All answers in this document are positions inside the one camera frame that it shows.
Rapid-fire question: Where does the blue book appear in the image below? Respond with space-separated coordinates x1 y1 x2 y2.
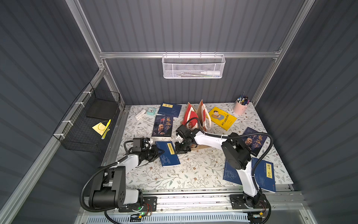
158 103 182 118
155 141 180 167
223 161 242 185
255 160 277 193

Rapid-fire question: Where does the jute canvas Christmas bag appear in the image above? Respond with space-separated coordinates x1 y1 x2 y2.
182 100 213 131

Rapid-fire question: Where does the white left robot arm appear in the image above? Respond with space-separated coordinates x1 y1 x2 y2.
87 138 165 212

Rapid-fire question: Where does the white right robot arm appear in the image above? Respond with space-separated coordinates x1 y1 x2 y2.
175 125 262 208

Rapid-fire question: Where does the floral table cloth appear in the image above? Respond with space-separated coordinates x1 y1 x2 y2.
116 103 293 191

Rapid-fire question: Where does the dark portrait book left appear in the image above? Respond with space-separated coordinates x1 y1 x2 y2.
152 115 173 138

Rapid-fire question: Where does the dark portrait book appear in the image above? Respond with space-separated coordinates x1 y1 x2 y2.
243 127 267 156
152 115 173 138

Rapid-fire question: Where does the mint green small box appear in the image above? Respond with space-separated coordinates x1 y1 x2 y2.
146 107 156 116

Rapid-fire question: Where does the yellow cartoon book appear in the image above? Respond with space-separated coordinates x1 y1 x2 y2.
209 107 237 131

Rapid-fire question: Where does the yellow sticky note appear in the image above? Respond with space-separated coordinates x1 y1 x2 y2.
92 121 109 136

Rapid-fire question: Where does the pink pen cup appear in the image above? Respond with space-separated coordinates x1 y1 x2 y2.
234 91 250 116

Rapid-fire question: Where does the dark portrait book right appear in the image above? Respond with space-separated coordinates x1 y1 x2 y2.
243 127 267 156

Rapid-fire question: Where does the white marker in basket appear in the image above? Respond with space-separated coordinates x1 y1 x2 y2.
200 71 221 77

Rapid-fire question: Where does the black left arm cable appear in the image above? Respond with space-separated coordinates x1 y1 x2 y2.
79 139 135 224

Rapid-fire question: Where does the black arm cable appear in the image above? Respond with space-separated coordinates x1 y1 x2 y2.
79 139 135 224
184 117 274 224

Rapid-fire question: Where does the white wire basket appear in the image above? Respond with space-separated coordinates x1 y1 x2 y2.
162 53 226 79

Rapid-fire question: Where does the black wire wall basket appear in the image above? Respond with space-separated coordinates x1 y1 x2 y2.
53 84 121 153

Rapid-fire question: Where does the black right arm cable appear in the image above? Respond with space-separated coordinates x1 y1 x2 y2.
184 117 274 224

